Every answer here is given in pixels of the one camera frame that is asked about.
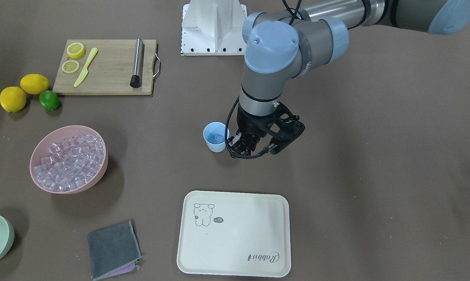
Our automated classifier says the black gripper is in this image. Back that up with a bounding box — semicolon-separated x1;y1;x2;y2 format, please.
229;104;276;157

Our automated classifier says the clear ice cube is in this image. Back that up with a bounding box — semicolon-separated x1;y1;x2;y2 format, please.
212;134;225;145

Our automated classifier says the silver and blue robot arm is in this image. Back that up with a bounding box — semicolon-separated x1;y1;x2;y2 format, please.
224;0;470;159

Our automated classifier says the light blue plastic cup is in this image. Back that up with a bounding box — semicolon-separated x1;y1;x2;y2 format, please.
203;122;229;153

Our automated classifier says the pink bowl of ice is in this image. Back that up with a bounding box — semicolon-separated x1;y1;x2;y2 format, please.
29;126;108;194

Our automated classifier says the cream rabbit tray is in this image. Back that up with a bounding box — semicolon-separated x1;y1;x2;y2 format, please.
177;190;291;277

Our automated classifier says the steel rod with black tip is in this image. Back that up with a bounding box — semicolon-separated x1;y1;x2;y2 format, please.
129;39;144;89

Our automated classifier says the wooden cutting board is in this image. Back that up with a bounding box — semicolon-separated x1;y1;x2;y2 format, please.
53;39;160;96

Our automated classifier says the grey folded cloth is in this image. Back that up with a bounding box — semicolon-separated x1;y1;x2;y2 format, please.
87;219;142;281

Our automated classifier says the yellow plastic knife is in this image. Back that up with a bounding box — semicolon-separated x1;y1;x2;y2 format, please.
73;47;99;87

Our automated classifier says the lemon slice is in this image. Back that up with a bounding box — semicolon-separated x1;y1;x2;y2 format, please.
61;59;80;74
66;42;86;59

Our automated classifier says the green lime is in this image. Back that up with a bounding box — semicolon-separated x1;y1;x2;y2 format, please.
39;90;60;110

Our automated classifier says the yellow lemon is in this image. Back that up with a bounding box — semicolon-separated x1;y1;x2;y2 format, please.
20;73;50;95
0;87;27;113

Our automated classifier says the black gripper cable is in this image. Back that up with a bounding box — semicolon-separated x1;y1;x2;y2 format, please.
224;98;274;159

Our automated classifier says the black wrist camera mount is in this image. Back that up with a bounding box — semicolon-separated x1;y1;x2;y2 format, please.
265;103;305;155

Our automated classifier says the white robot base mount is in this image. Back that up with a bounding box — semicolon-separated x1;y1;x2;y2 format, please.
180;0;247;56

